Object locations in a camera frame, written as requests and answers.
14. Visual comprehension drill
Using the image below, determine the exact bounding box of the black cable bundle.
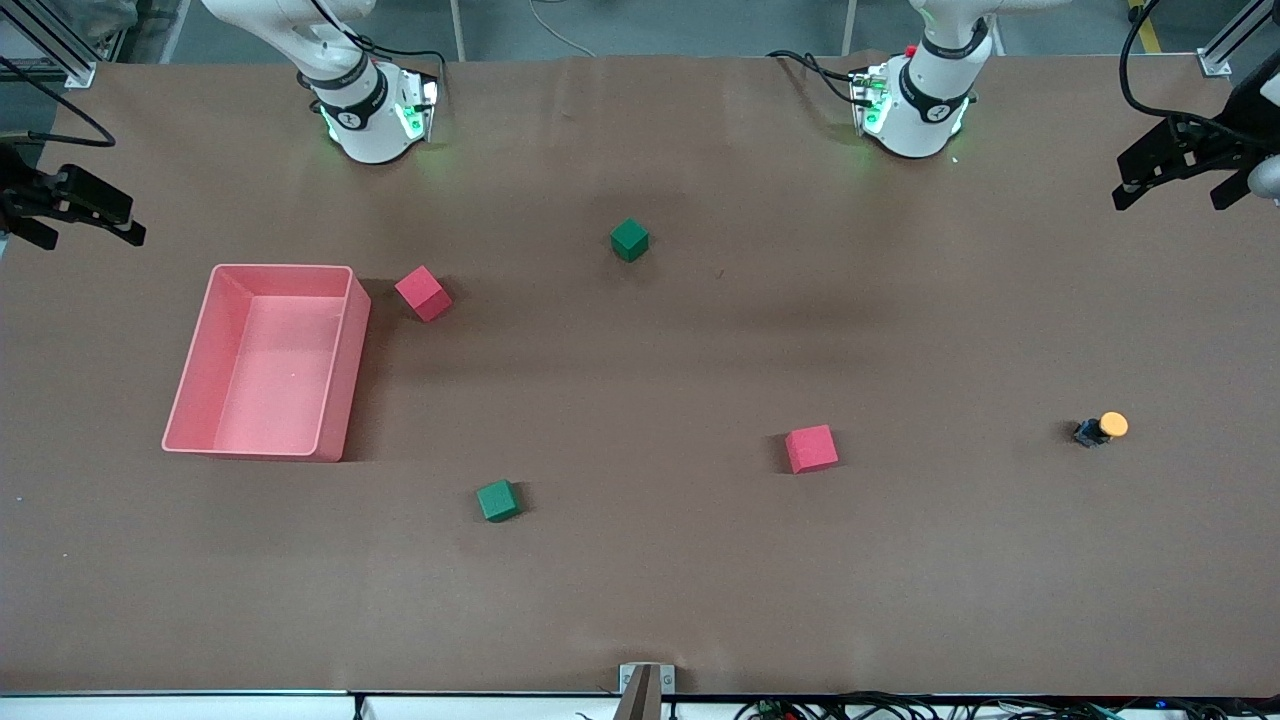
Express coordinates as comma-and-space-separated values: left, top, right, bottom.
735, 692, 1280, 720

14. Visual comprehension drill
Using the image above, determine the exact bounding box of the red foam cube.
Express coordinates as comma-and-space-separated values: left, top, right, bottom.
394, 265, 454, 323
785, 424, 840, 475

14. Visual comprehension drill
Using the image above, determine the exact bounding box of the pink plastic tray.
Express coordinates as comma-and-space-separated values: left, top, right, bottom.
161, 263, 372, 463

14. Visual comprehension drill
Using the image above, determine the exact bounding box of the aluminium frame profile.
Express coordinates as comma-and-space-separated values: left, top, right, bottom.
1198, 0, 1280, 78
0, 0, 98, 89

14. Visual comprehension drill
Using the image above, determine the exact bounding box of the brown camera pole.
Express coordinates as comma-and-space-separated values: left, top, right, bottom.
612, 666, 663, 720

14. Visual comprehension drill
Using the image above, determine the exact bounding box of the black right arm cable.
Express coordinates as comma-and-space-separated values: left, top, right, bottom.
0, 55, 117, 149

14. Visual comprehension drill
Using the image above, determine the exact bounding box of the brown table mat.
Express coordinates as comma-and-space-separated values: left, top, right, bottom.
0, 52, 1280, 698

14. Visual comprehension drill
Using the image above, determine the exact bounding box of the black base cable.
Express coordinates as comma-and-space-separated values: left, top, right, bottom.
767, 48, 881, 106
300, 0, 448, 101

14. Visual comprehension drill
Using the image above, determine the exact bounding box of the black left base cable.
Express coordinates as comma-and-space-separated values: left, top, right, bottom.
767, 48, 881, 106

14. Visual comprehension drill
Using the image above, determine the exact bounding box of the green foam cube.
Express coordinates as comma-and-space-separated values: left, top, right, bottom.
476, 479, 522, 523
610, 218, 651, 263

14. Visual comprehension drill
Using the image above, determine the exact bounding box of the white floor cable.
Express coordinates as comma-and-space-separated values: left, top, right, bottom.
528, 0, 598, 58

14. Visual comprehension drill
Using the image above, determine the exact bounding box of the orange push button black body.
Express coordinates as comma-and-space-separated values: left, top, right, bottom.
1073, 411, 1130, 448

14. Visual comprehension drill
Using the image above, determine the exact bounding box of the black right base cable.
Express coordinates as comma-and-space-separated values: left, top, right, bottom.
300, 0, 448, 101

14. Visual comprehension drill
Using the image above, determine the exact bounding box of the grey metal bracket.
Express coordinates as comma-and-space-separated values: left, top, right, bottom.
618, 662, 676, 697

